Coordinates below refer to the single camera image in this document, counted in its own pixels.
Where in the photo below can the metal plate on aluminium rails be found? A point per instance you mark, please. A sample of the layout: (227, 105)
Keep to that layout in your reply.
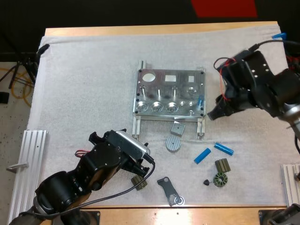
(168, 93)

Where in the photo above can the grey ribbed square block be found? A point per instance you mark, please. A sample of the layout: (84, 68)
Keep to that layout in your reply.
(177, 129)

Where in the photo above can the flat black bracket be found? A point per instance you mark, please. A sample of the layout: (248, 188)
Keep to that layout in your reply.
(167, 187)

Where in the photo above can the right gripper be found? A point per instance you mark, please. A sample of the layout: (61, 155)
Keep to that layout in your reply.
(255, 70)

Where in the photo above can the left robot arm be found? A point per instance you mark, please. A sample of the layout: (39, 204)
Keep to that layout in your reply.
(61, 187)

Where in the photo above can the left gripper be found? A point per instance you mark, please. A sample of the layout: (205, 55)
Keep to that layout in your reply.
(134, 167)

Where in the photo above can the grey ribbed disc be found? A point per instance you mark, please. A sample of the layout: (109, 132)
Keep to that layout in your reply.
(173, 144)

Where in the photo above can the small steel bearing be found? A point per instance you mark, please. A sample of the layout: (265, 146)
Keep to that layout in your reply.
(180, 200)

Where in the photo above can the dark ribbed drum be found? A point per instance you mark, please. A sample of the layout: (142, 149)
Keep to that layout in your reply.
(222, 166)
(138, 183)

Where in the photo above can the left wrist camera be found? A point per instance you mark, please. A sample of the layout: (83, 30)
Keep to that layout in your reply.
(133, 145)

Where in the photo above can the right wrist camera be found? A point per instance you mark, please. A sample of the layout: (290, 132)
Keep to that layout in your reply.
(241, 55)

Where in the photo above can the blue clip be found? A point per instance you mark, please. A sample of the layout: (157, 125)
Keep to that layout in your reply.
(279, 35)

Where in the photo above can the bright blue cylinder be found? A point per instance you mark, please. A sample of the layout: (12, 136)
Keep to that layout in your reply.
(202, 155)
(224, 148)

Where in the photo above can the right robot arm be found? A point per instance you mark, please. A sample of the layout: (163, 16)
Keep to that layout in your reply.
(281, 93)

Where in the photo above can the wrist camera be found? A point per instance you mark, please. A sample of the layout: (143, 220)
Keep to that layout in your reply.
(133, 145)
(241, 55)

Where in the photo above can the ribbed aluminium rail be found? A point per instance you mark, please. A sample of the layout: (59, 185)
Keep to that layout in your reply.
(29, 168)
(291, 185)

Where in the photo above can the small black cone part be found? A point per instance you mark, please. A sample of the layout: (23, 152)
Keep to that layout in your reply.
(207, 182)

